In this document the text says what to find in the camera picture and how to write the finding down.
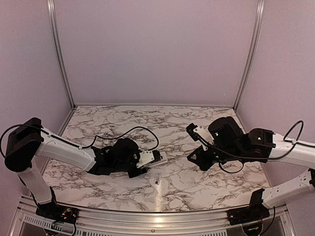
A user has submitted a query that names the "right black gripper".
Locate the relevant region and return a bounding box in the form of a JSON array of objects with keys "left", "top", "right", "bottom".
[{"left": 188, "top": 143, "right": 244, "bottom": 172}]

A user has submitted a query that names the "white battery cover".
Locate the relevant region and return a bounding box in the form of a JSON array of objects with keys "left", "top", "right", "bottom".
[{"left": 154, "top": 173, "right": 161, "bottom": 185}]

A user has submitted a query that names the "white remote control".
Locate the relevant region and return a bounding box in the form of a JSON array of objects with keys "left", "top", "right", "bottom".
[{"left": 152, "top": 152, "right": 168, "bottom": 165}]

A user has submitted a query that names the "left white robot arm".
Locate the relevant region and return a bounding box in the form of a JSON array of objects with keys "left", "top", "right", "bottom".
[{"left": 0, "top": 118, "right": 155, "bottom": 219}]

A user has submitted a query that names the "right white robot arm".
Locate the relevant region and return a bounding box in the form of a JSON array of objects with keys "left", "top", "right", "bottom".
[{"left": 186, "top": 117, "right": 315, "bottom": 220}]

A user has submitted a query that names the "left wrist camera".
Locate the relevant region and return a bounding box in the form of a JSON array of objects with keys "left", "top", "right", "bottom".
[{"left": 136, "top": 150, "right": 160, "bottom": 168}]

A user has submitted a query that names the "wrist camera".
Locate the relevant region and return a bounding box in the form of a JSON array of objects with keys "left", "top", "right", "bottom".
[
  {"left": 136, "top": 150, "right": 160, "bottom": 168},
  {"left": 186, "top": 123, "right": 214, "bottom": 145}
]

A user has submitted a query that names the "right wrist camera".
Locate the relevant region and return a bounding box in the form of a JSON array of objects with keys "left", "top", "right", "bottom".
[{"left": 186, "top": 123, "right": 214, "bottom": 145}]

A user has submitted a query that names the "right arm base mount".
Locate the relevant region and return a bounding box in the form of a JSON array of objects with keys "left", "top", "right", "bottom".
[{"left": 227, "top": 204, "right": 270, "bottom": 225}]

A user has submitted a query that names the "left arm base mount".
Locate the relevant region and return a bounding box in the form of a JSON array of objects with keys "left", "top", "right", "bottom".
[{"left": 36, "top": 205, "right": 79, "bottom": 224}]

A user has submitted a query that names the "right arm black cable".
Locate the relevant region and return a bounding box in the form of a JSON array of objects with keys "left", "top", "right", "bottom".
[{"left": 200, "top": 120, "right": 305, "bottom": 174}]

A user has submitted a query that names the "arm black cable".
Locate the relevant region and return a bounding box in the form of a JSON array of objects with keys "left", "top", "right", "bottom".
[
  {"left": 0, "top": 122, "right": 159, "bottom": 158},
  {"left": 200, "top": 120, "right": 305, "bottom": 174}
]

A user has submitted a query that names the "front aluminium rail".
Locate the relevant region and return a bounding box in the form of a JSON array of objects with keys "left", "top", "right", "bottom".
[{"left": 14, "top": 199, "right": 293, "bottom": 236}]

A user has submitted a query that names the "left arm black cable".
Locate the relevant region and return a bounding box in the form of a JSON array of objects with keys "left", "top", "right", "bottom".
[{"left": 0, "top": 122, "right": 159, "bottom": 158}]

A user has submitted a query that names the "right aluminium frame post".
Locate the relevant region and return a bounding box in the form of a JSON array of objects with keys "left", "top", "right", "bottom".
[{"left": 233, "top": 0, "right": 266, "bottom": 112}]

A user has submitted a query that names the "aluminium frame post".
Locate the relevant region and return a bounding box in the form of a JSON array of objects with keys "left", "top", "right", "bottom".
[
  {"left": 47, "top": 0, "right": 76, "bottom": 110},
  {"left": 233, "top": 0, "right": 266, "bottom": 112}
]

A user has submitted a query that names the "left aluminium frame post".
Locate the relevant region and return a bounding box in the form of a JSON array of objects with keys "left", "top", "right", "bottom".
[{"left": 47, "top": 0, "right": 76, "bottom": 110}]

